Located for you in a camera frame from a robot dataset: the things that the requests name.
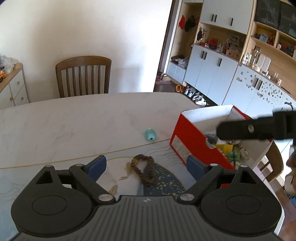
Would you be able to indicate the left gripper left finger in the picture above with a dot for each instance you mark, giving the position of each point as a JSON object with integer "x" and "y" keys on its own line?
{"x": 96, "y": 167}

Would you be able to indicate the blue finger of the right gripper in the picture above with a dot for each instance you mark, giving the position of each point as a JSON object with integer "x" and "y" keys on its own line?
{"x": 251, "y": 129}

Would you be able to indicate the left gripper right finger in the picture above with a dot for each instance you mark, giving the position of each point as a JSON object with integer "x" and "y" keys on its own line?
{"x": 196, "y": 168}

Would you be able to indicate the brown fabric scrunchie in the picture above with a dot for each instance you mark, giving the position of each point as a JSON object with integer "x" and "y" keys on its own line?
{"x": 147, "y": 176}

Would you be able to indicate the yellow small carton box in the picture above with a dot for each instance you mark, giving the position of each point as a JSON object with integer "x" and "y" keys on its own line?
{"x": 226, "y": 149}

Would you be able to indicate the red white cardboard box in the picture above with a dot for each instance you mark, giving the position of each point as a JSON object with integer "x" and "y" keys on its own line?
{"x": 195, "y": 132}

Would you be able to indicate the palm tree toy figure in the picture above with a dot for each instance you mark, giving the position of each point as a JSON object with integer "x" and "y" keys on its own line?
{"x": 234, "y": 158}

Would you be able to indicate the wooden chair right side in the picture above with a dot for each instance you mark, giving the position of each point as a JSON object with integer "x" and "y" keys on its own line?
{"x": 275, "y": 160}

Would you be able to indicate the wooden chair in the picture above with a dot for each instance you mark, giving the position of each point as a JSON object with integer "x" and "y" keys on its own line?
{"x": 83, "y": 75}
{"x": 275, "y": 160}

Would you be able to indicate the orange slippers pair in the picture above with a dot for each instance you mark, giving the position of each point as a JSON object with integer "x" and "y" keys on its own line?
{"x": 180, "y": 88}

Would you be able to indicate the patterned door rug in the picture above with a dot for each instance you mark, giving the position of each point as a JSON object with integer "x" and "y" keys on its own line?
{"x": 164, "y": 81}

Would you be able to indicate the wooden chair far side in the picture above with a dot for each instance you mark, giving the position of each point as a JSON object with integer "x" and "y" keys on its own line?
{"x": 83, "y": 75}

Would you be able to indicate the white drawer sideboard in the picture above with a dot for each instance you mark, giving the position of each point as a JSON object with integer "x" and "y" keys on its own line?
{"x": 13, "y": 88}

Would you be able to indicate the white wall cabinet unit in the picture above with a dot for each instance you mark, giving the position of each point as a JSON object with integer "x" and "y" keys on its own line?
{"x": 235, "y": 52}

